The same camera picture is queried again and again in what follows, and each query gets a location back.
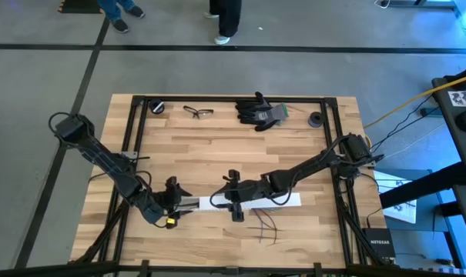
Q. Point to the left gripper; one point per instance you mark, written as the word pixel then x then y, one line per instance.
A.
pixel 153 204

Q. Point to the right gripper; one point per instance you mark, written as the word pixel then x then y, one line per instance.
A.
pixel 253 190

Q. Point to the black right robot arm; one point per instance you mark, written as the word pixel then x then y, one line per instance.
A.
pixel 309 165

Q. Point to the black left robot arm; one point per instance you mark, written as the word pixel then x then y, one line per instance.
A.
pixel 101 157

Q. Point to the small yellow tag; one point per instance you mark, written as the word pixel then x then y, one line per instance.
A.
pixel 171 221

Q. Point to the black grey work glove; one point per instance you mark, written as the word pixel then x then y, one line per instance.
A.
pixel 269 113
pixel 265 127

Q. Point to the clear safety glasses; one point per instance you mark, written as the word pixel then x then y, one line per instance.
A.
pixel 190 110

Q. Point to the white printed paper sheet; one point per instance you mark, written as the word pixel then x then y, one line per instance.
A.
pixel 404 213

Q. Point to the person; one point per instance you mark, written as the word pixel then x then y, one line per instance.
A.
pixel 113 9
pixel 228 15

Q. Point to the black orange striped mat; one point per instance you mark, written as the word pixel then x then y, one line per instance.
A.
pixel 78 4

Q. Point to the white printed label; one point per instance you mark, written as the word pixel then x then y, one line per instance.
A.
pixel 463 99

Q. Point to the black aluminium table frame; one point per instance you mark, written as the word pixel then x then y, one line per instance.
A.
pixel 232 99

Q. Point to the black Netgear network switch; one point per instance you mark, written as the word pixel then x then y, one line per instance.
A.
pixel 379 244

